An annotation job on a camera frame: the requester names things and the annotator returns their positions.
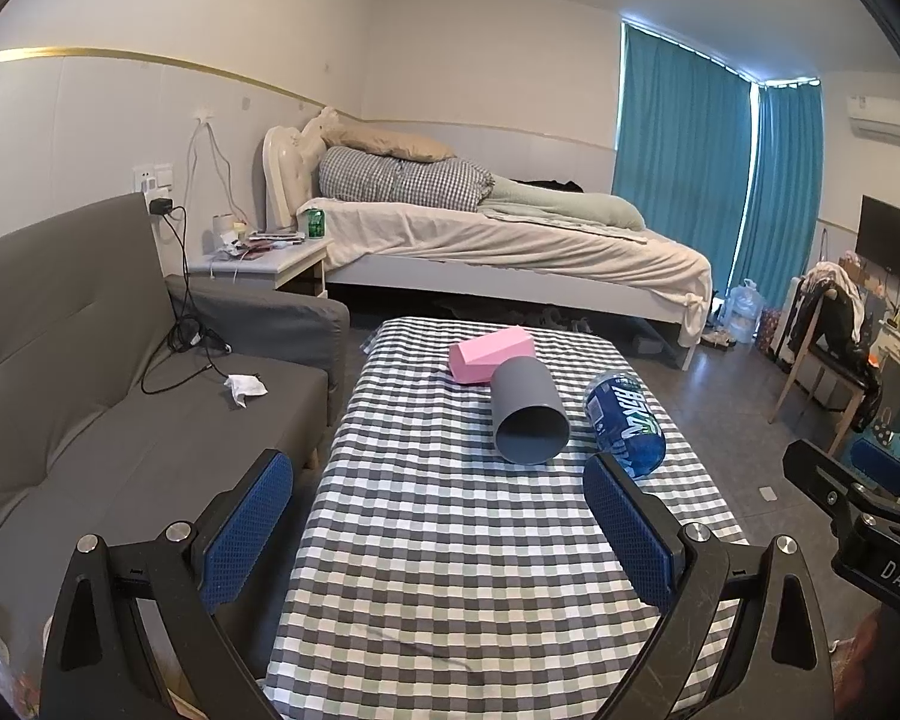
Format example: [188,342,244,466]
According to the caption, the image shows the grey plastic cup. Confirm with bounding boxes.
[491,356,571,465]

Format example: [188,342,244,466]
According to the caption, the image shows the wooden chair with clothes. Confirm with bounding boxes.
[769,260,883,457]

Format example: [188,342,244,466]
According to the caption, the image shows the large clear water jug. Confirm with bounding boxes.
[724,278,764,344]

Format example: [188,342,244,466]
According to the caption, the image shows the grey sofa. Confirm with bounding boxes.
[0,191,353,691]

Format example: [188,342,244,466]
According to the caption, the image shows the blue water bottle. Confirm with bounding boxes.
[583,374,667,478]

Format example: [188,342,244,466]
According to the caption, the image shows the black monitor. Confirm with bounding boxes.
[855,195,900,279]

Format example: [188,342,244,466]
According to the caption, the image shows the crumpled white tissue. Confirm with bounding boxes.
[224,374,268,408]

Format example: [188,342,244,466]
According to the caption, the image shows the checkered tablecloth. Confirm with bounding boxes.
[259,315,753,720]

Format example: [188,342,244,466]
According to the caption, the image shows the teal curtain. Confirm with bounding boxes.
[613,23,824,307]

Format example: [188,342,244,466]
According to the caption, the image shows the white air conditioner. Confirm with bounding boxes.
[847,96,900,146]

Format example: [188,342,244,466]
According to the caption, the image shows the pink foam block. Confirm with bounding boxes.
[448,327,535,385]

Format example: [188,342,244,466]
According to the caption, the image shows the white bedside table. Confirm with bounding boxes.
[188,238,328,298]

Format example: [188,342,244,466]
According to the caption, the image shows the light green blanket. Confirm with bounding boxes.
[481,176,645,231]

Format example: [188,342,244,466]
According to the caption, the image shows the green can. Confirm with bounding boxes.
[304,208,326,239]

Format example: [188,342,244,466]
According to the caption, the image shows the beige bed sheet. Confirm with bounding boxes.
[297,195,716,350]

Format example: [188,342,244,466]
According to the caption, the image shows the checkered pillow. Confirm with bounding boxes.
[318,146,494,211]

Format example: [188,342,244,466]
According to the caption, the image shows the beige pillow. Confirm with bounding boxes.
[322,124,455,164]

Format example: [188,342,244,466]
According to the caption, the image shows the black charger cable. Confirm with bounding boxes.
[137,196,236,397]

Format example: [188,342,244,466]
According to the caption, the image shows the white bed frame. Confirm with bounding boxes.
[261,124,716,373]

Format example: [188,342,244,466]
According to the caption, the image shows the white wall socket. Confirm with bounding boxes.
[133,163,173,193]

